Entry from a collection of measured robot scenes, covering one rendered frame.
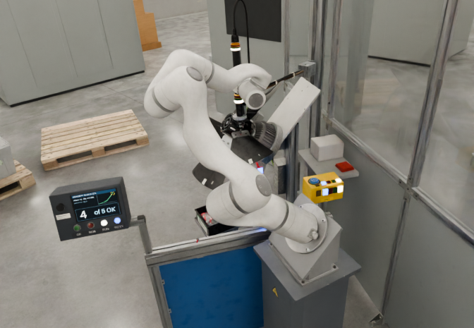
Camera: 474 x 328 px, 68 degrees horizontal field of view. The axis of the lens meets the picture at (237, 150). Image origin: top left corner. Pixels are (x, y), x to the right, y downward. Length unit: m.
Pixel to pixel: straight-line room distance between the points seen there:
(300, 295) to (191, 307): 0.78
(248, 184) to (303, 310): 0.60
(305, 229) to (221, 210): 0.34
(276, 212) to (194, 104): 0.44
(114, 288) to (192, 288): 1.02
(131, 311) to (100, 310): 0.21
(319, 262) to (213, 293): 0.74
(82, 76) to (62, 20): 1.00
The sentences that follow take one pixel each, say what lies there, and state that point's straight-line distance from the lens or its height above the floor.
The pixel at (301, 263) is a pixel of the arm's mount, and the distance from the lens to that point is 1.37.
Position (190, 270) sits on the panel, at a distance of 1.79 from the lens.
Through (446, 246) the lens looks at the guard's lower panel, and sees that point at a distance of 1.77.
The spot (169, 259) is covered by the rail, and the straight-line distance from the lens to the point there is 1.72.
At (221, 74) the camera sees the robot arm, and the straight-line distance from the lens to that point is 1.31.
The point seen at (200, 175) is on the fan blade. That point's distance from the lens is 1.93.
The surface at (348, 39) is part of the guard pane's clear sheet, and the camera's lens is 2.20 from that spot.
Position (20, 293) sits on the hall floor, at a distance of 3.09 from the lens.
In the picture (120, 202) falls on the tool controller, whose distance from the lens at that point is 1.45.
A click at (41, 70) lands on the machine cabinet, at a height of 0.50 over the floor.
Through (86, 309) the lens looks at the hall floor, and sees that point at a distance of 2.76.
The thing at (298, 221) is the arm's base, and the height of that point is 1.18.
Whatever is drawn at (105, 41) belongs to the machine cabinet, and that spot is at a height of 0.76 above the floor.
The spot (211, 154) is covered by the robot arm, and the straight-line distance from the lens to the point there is 1.06.
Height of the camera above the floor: 1.99
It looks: 29 degrees down
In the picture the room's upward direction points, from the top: 4 degrees counter-clockwise
